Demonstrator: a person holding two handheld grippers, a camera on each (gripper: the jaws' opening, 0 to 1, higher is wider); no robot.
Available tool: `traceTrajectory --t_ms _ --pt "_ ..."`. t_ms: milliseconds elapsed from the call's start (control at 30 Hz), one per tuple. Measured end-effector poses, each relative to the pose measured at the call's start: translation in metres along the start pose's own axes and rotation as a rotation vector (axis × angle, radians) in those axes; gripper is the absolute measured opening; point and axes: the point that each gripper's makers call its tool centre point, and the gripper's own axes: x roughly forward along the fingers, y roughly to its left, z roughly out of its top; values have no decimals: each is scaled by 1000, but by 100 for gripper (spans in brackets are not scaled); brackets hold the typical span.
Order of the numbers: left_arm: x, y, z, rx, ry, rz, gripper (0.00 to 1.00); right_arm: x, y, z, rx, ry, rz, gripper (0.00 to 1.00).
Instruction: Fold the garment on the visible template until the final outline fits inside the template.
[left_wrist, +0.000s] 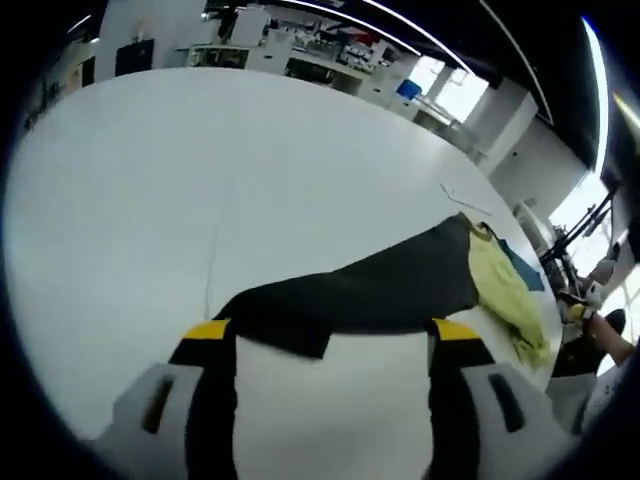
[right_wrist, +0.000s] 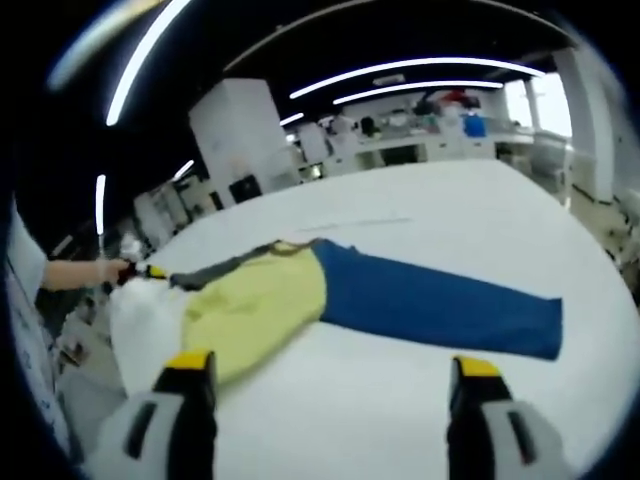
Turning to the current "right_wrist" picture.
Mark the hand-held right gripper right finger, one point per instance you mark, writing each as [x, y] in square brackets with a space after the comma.
[467, 430]

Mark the blue container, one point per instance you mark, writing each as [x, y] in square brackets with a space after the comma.
[475, 126]

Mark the yellow blue grey garment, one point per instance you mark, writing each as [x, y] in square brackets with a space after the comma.
[260, 305]

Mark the white square pillar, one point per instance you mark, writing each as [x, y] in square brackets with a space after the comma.
[240, 130]

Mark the person's left hand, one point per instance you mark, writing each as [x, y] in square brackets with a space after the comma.
[111, 273]

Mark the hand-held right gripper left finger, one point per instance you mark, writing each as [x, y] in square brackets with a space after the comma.
[195, 425]

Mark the white counter with clutter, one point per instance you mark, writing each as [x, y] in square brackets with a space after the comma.
[400, 145]

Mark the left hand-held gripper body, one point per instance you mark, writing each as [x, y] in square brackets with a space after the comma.
[134, 274]

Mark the black screen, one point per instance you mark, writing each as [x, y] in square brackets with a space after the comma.
[245, 189]

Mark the person's white shirt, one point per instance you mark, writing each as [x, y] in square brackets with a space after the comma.
[27, 320]

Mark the ceiling light strip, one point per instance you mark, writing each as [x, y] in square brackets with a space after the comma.
[415, 64]
[415, 86]
[100, 205]
[183, 170]
[145, 55]
[292, 119]

